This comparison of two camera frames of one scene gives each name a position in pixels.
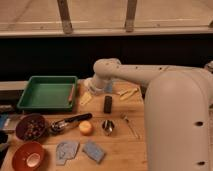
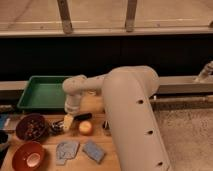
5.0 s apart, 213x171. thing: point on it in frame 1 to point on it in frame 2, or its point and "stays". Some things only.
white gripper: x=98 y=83 to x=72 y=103
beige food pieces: x=86 y=97 to x=68 y=118
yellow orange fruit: x=85 y=127 stays
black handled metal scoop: x=59 y=126 stays
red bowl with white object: x=29 y=156 stays
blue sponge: x=93 y=151 stays
